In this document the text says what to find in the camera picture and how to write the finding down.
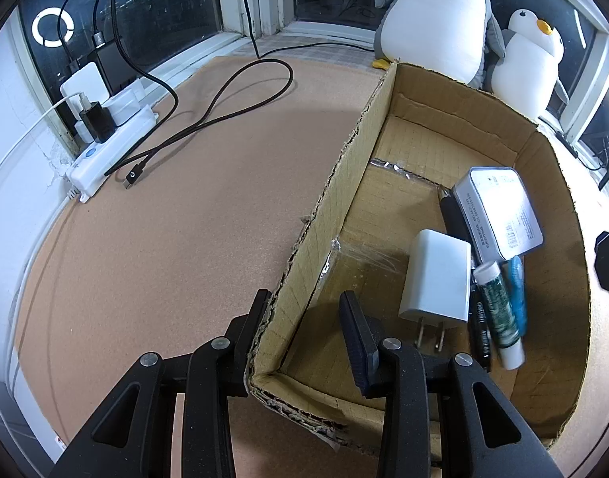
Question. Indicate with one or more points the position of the white green lip balm tube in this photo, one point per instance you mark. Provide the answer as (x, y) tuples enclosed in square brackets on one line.
[(498, 313)]

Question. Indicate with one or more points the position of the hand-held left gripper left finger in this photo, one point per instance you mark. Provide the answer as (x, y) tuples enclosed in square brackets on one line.
[(247, 331)]

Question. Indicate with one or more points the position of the small black plug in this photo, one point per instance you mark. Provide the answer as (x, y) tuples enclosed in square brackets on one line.
[(98, 122)]

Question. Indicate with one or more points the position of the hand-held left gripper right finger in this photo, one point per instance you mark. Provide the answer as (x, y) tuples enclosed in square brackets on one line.
[(357, 343)]

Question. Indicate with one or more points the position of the white power strip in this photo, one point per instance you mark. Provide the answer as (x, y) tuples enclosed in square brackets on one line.
[(115, 139)]

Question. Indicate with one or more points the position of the brown cardboard box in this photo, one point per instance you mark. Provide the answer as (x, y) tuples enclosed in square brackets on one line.
[(394, 199)]

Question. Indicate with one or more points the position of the brown mat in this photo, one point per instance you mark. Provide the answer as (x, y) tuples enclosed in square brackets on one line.
[(185, 259)]

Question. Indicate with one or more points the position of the white wall charger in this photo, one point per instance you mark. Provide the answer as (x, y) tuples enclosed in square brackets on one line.
[(434, 279)]

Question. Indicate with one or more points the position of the black power adapter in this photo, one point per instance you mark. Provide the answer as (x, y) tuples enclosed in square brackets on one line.
[(110, 67)]

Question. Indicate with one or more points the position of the white power adapter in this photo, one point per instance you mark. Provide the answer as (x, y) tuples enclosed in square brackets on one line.
[(85, 82)]

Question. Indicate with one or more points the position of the black pen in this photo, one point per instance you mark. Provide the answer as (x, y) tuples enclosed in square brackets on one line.
[(454, 216)]

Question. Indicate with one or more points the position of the white tin box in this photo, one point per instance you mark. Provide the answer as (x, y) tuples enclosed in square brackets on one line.
[(498, 209)]

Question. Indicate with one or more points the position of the large penguin plush toy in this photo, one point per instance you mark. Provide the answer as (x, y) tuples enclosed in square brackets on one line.
[(434, 25)]

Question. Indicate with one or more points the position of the small blue clip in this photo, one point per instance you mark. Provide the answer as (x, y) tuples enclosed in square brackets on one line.
[(517, 289)]

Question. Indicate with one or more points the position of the small penguin plush toy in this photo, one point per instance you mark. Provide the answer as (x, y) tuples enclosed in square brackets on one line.
[(523, 74)]

